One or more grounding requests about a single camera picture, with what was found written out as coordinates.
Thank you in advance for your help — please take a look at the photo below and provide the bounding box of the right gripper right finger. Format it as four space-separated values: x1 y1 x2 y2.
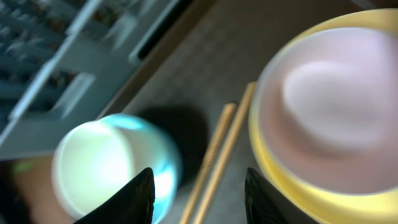
244 167 299 224

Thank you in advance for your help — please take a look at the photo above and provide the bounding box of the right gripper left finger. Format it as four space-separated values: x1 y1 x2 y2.
74 167 155 224

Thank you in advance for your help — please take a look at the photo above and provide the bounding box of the light blue saucer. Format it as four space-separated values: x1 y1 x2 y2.
100 114 182 224

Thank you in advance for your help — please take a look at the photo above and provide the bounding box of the white plastic cup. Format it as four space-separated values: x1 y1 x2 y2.
52 121 136 220

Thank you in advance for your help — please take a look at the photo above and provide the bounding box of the white bowl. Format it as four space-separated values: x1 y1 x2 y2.
255 27 397 194

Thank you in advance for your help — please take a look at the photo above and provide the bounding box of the grey plastic dishwasher rack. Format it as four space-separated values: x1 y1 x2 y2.
1 0 183 160

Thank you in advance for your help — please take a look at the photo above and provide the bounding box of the wooden chopstick left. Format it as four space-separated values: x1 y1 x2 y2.
179 103 237 224

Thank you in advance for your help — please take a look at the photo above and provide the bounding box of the wooden chopstick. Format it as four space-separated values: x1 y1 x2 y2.
193 82 257 224
179 103 237 224

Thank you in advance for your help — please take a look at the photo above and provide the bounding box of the wooden chopstick right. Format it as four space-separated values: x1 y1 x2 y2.
193 82 257 224

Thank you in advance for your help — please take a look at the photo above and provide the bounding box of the yellow round plate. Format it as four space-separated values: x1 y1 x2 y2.
249 8 397 223

